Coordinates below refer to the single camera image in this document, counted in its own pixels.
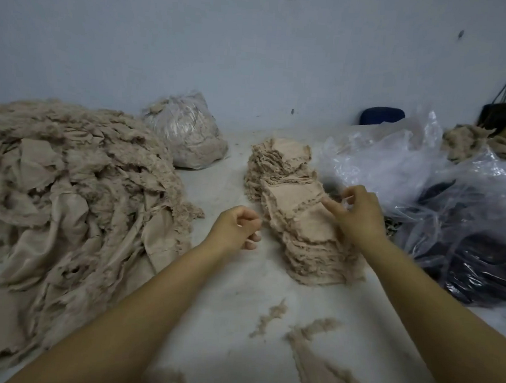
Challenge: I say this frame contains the blue cushion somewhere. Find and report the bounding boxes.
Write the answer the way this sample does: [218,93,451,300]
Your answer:
[359,105,407,129]

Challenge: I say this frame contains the clear bag of beige scraps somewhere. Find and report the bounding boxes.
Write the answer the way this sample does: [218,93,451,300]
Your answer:
[138,87,233,171]

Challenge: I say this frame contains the dark fabric in plastic bag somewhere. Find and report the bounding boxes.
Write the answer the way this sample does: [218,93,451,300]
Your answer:
[409,178,506,307]

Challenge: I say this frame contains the large clear plastic bag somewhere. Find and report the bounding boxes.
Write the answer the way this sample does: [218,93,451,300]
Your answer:
[308,100,506,309]

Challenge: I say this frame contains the large pile of beige fabric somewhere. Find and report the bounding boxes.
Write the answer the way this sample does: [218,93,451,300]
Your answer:
[0,96,211,383]

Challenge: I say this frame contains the small heap of beige cloth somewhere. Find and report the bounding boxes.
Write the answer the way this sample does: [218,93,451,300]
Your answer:
[440,115,506,167]

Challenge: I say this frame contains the person's left forearm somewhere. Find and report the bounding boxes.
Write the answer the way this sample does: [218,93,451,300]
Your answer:
[5,222,244,383]

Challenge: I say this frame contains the person's right forearm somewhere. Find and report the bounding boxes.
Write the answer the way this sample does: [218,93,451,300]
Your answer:
[344,232,506,383]

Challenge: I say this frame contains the spotted patterned cloth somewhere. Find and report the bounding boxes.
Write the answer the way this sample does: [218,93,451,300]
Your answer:
[382,216,404,241]

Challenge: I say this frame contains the stack of beige fabric pieces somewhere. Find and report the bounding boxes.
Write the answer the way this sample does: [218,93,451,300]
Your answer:
[238,135,374,289]

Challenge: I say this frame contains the small beige lint scrap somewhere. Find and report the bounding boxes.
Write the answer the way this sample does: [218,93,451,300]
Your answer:
[249,297,288,340]

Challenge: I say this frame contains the person's right hand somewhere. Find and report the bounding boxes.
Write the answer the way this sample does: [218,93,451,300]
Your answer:
[318,183,392,251]

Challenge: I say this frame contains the black handbag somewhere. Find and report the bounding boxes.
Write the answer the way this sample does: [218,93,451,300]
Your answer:
[476,74,506,132]

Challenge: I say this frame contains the long frayed beige fabric scrap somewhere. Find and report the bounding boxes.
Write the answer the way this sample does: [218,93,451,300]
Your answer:
[282,315,380,383]

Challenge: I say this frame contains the person's left hand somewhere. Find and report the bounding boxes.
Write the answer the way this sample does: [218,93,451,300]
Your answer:
[206,204,264,253]

